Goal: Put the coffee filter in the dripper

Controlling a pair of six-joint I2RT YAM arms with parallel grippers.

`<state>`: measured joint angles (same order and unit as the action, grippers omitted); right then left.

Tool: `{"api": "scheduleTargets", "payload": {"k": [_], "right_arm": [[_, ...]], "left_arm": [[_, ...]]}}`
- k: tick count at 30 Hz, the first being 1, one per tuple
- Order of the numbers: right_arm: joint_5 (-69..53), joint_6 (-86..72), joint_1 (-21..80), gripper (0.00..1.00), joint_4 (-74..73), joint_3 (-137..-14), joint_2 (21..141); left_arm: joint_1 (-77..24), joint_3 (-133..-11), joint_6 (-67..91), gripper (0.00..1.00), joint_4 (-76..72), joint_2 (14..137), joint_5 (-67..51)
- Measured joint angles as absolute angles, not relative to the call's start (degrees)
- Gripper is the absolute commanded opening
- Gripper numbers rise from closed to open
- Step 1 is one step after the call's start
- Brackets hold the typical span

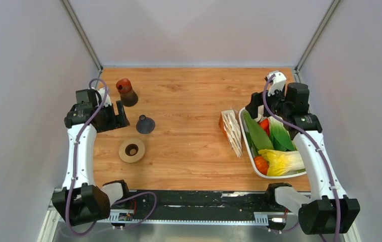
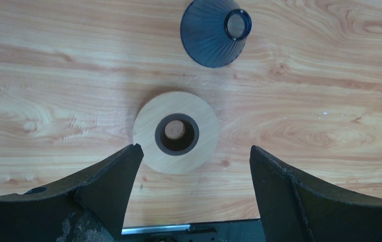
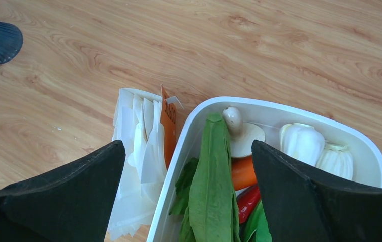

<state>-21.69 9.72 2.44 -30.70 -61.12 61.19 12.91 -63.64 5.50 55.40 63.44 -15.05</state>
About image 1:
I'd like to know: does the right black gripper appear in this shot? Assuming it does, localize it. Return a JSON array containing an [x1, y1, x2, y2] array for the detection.
[[245, 84, 291, 119]]

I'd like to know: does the glass carafe red lid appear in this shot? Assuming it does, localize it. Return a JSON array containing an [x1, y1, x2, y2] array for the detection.
[[116, 78, 139, 107]]

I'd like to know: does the dark blue coffee dripper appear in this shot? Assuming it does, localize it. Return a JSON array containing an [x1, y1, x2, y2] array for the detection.
[[136, 114, 156, 134]]

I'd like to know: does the wooden ring dripper holder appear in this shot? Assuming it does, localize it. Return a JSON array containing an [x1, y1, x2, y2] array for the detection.
[[118, 138, 146, 163]]

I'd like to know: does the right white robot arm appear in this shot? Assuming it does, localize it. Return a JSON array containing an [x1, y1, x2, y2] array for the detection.
[[239, 83, 360, 234]]

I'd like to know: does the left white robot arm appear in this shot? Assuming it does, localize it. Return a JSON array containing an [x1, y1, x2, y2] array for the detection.
[[52, 88, 132, 226]]

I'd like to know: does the red pepper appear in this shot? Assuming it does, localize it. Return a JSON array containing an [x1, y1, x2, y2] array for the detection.
[[259, 118, 270, 137]]

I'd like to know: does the stack of paper filters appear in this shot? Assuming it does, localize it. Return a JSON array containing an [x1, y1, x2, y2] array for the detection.
[[218, 109, 242, 158]]

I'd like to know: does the green leaf vegetable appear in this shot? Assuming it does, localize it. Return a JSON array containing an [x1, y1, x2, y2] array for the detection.
[[243, 111, 274, 151]]

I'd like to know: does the green bok choy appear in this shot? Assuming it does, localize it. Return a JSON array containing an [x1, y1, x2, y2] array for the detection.
[[268, 116, 296, 151]]

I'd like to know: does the orange tomato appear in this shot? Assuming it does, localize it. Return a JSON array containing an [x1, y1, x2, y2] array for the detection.
[[253, 156, 269, 175]]

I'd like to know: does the yellow napa cabbage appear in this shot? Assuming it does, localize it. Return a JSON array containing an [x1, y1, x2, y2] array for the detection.
[[258, 149, 305, 176]]

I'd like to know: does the white plastic tray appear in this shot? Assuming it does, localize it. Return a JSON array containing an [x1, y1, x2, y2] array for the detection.
[[238, 107, 307, 179]]

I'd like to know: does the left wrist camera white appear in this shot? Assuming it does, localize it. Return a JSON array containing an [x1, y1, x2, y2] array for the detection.
[[96, 88, 112, 107]]

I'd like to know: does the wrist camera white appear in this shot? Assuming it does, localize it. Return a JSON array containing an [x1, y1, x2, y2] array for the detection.
[[265, 70, 287, 96], [96, 88, 112, 107]]

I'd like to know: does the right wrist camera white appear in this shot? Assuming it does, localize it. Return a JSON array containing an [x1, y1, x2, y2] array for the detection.
[[265, 70, 287, 96]]

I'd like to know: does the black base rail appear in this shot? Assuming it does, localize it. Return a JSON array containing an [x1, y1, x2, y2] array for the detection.
[[103, 190, 297, 232]]

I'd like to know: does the aluminium frame post right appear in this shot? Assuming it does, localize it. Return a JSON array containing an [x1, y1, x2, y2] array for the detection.
[[295, 0, 342, 73]]

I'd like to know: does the aluminium frame post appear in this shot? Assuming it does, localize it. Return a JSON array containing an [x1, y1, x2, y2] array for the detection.
[[295, 0, 342, 73], [60, 0, 103, 75]]

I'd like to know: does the aluminium frame post left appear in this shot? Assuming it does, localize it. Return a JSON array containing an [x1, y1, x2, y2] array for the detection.
[[60, 0, 103, 75]]

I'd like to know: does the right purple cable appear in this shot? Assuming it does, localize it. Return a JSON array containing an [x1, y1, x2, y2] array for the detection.
[[262, 74, 342, 242]]

